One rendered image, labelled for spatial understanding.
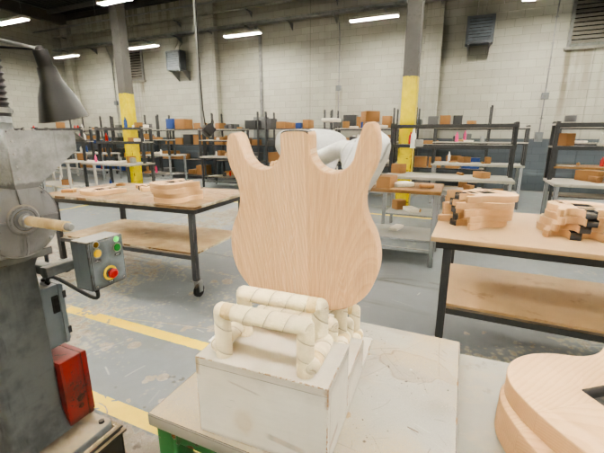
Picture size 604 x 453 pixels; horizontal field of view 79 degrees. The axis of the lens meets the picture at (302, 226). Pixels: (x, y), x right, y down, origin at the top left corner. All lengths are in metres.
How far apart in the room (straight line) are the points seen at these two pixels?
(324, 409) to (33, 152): 0.92
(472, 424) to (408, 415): 0.15
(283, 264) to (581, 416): 0.62
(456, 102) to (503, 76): 1.27
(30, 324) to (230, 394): 1.12
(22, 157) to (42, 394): 1.05
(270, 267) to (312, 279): 0.10
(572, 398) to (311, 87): 12.19
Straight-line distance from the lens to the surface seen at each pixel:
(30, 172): 1.15
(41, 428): 1.95
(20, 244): 1.48
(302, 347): 0.65
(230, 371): 0.74
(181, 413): 0.93
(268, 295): 0.74
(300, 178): 0.76
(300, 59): 12.99
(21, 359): 1.78
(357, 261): 0.77
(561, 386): 0.94
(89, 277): 1.64
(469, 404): 1.04
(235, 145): 0.82
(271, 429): 0.78
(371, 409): 0.91
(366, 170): 0.72
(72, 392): 1.94
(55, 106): 1.32
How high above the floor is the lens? 1.52
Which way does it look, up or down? 14 degrees down
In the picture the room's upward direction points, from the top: straight up
